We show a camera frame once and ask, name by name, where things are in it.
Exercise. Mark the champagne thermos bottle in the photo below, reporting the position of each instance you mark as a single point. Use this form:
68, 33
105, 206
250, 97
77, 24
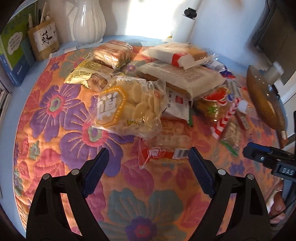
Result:
274, 72

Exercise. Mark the yellow sponge cake package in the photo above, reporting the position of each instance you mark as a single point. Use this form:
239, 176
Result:
181, 55

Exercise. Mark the round cracker bag yellow label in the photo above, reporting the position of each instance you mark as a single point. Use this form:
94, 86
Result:
131, 106

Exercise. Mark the clear red label biscuit pack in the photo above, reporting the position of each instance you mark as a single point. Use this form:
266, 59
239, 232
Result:
171, 144

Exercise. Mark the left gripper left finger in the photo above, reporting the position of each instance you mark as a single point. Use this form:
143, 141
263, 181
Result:
47, 219

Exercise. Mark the white green snack pouch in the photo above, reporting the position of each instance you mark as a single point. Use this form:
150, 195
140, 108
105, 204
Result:
178, 106

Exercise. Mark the green edged cracker pack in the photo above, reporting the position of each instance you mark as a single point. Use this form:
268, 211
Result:
231, 137

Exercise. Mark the white bread package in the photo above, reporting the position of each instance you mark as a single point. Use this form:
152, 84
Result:
195, 81

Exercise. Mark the floral orange tablecloth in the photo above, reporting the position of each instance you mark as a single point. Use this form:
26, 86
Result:
160, 201

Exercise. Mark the red white rice cracker bag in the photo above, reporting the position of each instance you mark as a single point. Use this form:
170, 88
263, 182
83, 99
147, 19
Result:
217, 107

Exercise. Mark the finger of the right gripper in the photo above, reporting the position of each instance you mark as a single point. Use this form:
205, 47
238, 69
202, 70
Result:
256, 152

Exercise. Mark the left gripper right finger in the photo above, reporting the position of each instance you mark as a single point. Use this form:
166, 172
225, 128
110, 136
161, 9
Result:
249, 219

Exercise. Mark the small brown barcode snack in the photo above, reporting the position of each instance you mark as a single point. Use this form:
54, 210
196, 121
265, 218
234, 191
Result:
242, 120

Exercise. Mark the yellow snack pack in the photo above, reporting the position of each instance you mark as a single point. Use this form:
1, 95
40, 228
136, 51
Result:
92, 75

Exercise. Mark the blue white snack bag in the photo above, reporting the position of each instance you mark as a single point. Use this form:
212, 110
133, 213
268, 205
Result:
220, 68

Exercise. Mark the brown glass bowl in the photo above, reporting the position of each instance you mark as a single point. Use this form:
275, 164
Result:
265, 100

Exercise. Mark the white desk lamp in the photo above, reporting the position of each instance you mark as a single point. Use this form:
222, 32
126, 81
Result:
185, 24

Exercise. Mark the white ribbed vase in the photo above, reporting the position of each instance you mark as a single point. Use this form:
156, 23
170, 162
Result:
89, 23

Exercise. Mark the small sandwich biscuit pack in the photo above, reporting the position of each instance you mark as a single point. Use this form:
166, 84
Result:
114, 54

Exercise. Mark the person's right hand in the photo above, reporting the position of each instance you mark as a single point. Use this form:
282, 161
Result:
276, 204

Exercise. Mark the bamboo pen holder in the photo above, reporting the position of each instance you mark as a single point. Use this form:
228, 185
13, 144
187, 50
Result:
43, 37

